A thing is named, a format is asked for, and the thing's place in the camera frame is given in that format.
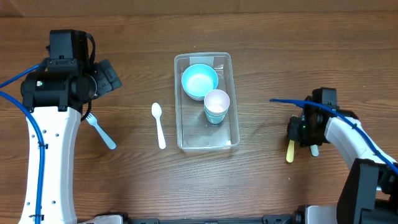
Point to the yellow plastic utensil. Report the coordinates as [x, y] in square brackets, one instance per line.
[290, 152]

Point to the green plastic cup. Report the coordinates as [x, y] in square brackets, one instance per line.
[209, 112]

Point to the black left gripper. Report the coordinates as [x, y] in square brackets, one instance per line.
[86, 109]

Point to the white plastic spoon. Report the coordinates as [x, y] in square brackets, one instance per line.
[157, 112]

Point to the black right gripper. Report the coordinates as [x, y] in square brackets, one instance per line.
[293, 134]

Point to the clear plastic container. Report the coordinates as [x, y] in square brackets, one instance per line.
[194, 131]

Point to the light blue plastic fork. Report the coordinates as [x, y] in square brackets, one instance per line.
[91, 119]

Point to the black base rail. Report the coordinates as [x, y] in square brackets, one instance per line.
[217, 220]

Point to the light blue plastic bowl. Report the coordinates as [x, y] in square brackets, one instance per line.
[199, 79]

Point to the pink plastic cup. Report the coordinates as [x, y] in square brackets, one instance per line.
[217, 101]

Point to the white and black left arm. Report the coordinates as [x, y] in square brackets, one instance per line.
[53, 96]

